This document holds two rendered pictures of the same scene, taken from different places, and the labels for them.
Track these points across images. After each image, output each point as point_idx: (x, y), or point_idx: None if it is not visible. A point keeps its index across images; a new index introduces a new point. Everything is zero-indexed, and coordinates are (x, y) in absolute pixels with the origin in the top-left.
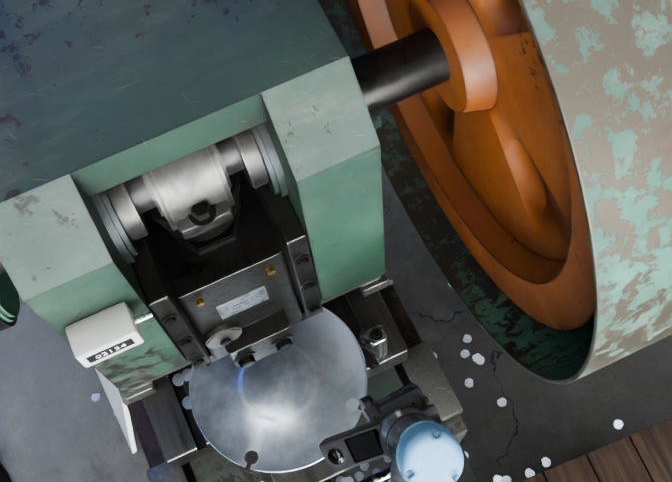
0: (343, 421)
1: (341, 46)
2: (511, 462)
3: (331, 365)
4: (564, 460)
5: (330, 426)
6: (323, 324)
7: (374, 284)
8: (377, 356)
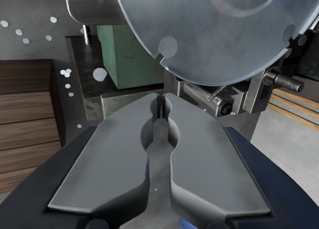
0: (152, 22)
1: None
2: (75, 80)
3: (226, 40)
4: (69, 101)
5: None
6: (264, 50)
7: (241, 103)
8: (188, 84)
